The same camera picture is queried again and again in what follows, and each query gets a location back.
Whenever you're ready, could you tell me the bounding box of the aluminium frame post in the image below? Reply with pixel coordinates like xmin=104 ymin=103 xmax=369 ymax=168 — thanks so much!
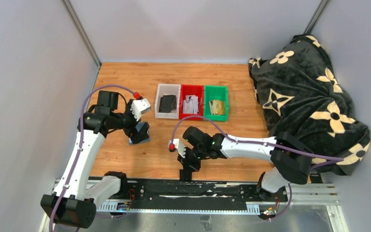
xmin=60 ymin=0 xmax=101 ymax=69
xmin=304 ymin=0 xmax=330 ymax=34

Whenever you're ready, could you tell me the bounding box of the red plastic bin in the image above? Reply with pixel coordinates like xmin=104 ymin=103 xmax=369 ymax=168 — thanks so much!
xmin=179 ymin=85 xmax=204 ymax=119

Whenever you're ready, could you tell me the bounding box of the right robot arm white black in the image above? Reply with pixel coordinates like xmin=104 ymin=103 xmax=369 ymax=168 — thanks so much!
xmin=168 ymin=126 xmax=312 ymax=202

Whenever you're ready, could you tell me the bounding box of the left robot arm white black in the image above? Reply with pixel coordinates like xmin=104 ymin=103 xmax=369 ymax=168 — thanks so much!
xmin=41 ymin=90 xmax=151 ymax=232

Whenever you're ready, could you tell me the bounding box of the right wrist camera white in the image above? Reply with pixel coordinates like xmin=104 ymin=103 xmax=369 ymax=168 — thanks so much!
xmin=168 ymin=139 xmax=190 ymax=159

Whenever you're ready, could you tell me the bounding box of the green plastic bin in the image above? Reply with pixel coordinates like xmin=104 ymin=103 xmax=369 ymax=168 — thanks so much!
xmin=203 ymin=85 xmax=229 ymax=121

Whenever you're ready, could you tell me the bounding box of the blue card holder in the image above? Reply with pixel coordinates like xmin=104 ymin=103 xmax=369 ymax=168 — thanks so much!
xmin=128 ymin=123 xmax=152 ymax=146

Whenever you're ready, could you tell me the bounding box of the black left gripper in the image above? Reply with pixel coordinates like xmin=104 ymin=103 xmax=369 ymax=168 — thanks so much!
xmin=111 ymin=100 xmax=150 ymax=144

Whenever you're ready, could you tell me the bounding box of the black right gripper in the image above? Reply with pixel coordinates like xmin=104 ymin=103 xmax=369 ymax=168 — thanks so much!
xmin=178 ymin=146 xmax=207 ymax=175

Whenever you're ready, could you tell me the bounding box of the black floral blanket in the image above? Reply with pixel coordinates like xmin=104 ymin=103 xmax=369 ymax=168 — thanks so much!
xmin=248 ymin=34 xmax=371 ymax=176

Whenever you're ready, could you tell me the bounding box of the right aluminium frame post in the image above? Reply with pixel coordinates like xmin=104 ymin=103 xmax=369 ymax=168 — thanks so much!
xmin=304 ymin=0 xmax=330 ymax=34

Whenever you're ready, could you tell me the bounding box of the white plastic bin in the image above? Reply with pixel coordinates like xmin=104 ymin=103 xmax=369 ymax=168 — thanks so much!
xmin=155 ymin=84 xmax=181 ymax=119

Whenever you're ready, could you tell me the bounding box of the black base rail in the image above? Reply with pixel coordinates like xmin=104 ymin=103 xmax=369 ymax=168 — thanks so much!
xmin=103 ymin=178 xmax=288 ymax=215

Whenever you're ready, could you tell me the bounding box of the left aluminium frame post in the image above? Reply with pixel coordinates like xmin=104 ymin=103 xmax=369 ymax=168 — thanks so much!
xmin=60 ymin=0 xmax=101 ymax=69

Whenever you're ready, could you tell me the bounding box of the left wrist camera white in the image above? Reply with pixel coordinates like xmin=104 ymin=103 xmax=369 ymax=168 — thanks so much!
xmin=130 ymin=99 xmax=151 ymax=121

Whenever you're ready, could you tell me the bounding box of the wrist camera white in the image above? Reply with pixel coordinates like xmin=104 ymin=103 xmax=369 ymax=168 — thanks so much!
xmin=130 ymin=99 xmax=151 ymax=121
xmin=168 ymin=139 xmax=190 ymax=159

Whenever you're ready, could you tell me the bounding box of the white cards stack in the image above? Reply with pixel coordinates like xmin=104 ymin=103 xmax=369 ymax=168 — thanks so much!
xmin=182 ymin=95 xmax=199 ymax=115

